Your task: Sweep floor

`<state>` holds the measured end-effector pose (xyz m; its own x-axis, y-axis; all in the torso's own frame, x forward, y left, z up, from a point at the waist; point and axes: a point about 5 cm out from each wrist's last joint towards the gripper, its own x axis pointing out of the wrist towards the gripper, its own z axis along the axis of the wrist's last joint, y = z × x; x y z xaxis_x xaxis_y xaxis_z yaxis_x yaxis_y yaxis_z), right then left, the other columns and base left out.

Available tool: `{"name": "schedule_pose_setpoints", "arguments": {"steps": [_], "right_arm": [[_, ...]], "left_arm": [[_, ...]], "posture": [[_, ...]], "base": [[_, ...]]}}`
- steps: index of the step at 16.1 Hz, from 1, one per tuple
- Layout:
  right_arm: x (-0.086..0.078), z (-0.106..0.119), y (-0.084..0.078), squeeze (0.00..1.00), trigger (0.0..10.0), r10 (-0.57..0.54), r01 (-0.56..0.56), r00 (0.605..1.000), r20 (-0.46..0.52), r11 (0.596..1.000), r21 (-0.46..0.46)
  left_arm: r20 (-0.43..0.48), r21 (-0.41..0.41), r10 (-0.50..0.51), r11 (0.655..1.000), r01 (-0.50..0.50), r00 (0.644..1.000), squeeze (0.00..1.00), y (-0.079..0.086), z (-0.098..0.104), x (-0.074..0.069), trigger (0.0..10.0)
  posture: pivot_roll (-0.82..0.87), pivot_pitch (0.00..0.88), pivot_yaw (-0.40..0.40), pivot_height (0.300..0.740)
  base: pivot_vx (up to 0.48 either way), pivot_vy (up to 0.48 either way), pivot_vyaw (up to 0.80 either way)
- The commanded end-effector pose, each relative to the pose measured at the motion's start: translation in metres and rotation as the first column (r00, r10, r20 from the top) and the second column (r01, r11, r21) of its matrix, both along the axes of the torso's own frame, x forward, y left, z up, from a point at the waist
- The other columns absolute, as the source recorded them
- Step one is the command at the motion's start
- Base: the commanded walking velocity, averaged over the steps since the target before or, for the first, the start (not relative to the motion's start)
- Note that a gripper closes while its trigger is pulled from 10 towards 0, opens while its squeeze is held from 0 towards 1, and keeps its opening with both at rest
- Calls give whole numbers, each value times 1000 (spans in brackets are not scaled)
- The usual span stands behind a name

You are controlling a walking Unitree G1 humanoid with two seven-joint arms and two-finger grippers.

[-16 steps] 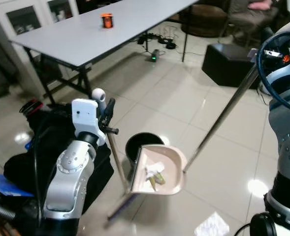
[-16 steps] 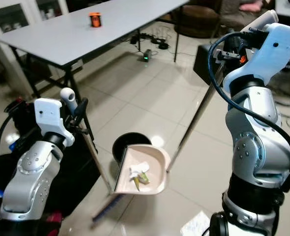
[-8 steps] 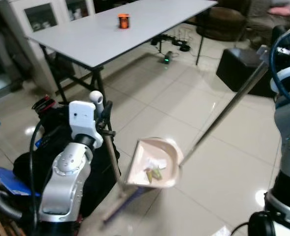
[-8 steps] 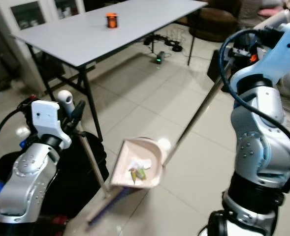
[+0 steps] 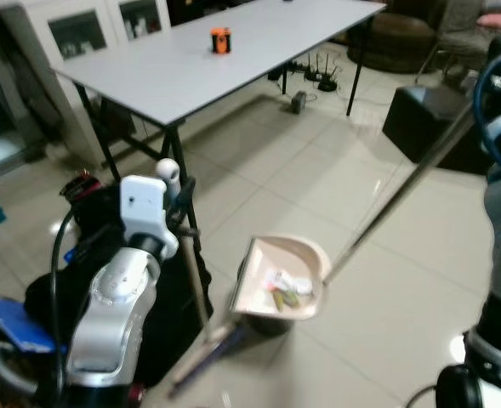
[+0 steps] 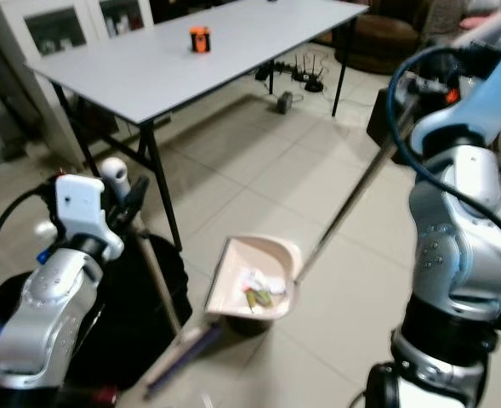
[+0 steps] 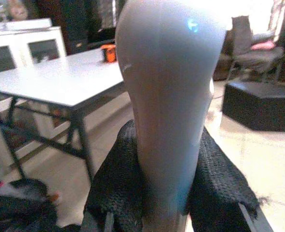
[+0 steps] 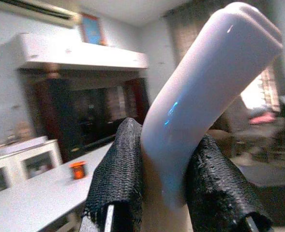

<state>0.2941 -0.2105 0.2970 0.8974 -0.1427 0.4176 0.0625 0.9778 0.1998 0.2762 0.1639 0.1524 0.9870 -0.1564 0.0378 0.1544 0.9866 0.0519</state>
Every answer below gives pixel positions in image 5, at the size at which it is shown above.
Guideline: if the small grey cylinder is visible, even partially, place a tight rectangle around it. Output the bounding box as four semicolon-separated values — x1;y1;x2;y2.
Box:
289;91;310;115

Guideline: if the orange and black device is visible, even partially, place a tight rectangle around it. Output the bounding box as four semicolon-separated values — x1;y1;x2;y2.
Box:
210;26;233;55

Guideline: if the black cube ottoman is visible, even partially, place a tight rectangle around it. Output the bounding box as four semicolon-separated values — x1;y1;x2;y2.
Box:
381;84;491;176

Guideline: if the dark right arm cable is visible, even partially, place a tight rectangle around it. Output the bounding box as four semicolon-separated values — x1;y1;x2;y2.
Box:
473;46;501;181

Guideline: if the white-handled broom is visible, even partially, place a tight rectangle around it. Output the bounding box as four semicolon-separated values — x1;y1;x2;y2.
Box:
155;158;248;400

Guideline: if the grey folding table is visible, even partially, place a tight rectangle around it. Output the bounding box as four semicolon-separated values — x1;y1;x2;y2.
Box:
53;0;388;256

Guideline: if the black router with antennas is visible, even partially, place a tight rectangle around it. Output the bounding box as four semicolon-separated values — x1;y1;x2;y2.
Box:
305;52;341;94

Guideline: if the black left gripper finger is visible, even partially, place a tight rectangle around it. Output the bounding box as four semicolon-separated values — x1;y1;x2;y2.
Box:
178;176;202;230

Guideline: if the dark brown pouf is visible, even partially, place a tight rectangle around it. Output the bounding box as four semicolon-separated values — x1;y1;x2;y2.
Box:
352;8;443;75

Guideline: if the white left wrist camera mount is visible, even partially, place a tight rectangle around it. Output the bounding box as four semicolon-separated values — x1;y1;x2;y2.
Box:
118;174;168;248

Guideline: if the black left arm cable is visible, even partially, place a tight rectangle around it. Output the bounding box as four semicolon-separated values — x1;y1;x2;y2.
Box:
49;202;93;402

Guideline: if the black power strip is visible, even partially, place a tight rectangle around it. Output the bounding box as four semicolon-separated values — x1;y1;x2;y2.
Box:
267;59;311;82

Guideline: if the blue plastic object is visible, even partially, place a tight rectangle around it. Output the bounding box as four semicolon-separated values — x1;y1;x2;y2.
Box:
0;292;57;355

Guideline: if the green wrapper scrap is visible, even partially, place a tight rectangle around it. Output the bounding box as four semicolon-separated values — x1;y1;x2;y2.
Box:
270;288;302;310

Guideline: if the beige long-handled dustpan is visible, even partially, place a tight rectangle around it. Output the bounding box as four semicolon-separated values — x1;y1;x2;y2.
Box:
230;98;486;322

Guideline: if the grey chair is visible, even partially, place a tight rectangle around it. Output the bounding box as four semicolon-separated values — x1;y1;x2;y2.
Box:
418;0;501;88

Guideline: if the pink cushion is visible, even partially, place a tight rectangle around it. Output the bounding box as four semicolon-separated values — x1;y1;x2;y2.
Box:
476;8;501;30

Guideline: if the white glass-door cabinet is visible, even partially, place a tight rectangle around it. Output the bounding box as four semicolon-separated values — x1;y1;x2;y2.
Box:
0;0;171;164

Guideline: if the white paper scrap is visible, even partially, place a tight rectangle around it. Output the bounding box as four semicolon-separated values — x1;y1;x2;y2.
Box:
266;269;316;295

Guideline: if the small red object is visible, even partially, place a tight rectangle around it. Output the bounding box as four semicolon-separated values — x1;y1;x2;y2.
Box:
61;169;104;202

